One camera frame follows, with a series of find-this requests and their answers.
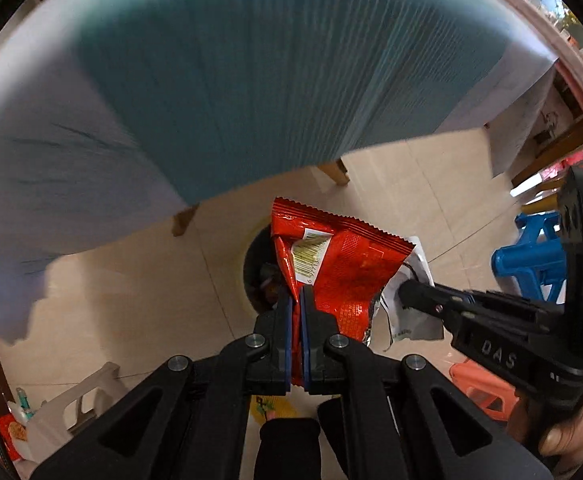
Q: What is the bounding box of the green white bottle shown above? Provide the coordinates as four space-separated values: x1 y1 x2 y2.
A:
14 387 35 421

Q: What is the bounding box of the yellow embroidered slipper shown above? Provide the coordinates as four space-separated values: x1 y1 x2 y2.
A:
252 395 292 421

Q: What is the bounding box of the round trash bin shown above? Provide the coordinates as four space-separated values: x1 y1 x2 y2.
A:
234 220 292 321

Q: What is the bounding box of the red snack packet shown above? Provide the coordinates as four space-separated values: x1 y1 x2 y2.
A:
270 197 416 388

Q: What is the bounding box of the table with patterned cloth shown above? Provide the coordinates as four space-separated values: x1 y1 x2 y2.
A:
0 0 559 346

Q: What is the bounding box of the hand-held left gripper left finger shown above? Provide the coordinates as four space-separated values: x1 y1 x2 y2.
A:
29 295 293 480

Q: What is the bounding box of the white snack bag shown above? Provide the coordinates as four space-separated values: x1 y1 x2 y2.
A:
371 235 445 353

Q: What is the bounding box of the white plastic stool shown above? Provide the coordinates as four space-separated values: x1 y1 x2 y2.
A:
24 360 122 466

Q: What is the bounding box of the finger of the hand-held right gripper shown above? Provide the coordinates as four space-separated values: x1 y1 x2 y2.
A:
439 287 563 319
399 280 478 334

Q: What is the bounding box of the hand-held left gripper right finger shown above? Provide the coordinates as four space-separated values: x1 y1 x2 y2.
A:
300 285 555 480

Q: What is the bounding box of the blue plastic stool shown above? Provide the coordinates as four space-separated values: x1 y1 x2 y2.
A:
490 212 567 303

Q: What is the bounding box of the orange plastic stool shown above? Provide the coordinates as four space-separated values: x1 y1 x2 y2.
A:
449 360 522 421

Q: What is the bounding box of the person's right hand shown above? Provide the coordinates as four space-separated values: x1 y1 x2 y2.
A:
540 400 583 477

